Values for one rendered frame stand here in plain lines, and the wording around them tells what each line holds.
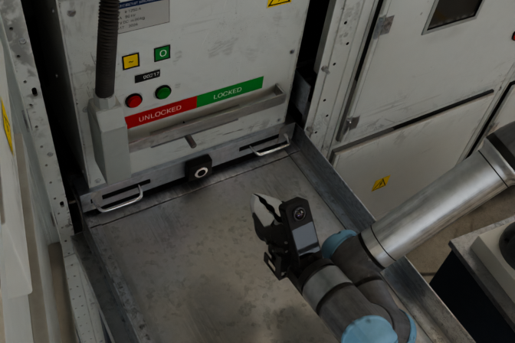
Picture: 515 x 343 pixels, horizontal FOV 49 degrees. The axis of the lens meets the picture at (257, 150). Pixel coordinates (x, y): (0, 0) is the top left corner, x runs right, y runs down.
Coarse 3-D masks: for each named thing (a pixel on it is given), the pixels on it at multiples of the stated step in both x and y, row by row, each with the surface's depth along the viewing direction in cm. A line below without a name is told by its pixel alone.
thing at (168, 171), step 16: (272, 128) 138; (288, 128) 140; (224, 144) 132; (240, 144) 134; (256, 144) 138; (272, 144) 141; (176, 160) 127; (224, 160) 136; (144, 176) 124; (160, 176) 127; (176, 176) 130; (80, 192) 119; (112, 192) 123; (128, 192) 125; (80, 208) 123
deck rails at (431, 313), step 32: (320, 160) 136; (320, 192) 135; (352, 192) 128; (352, 224) 130; (96, 256) 117; (128, 288) 114; (416, 288) 118; (128, 320) 104; (416, 320) 116; (448, 320) 112
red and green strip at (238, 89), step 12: (240, 84) 121; (252, 84) 123; (204, 96) 118; (216, 96) 120; (228, 96) 122; (156, 108) 113; (168, 108) 115; (180, 108) 117; (192, 108) 118; (132, 120) 112; (144, 120) 114
